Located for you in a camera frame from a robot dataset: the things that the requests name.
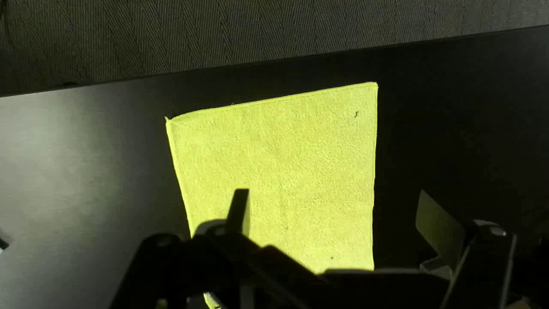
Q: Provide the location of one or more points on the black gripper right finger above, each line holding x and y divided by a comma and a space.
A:
481, 257

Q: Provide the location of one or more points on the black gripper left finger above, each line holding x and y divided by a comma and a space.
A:
229, 263

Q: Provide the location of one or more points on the yellow terry cloth towel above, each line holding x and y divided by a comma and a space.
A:
286, 172

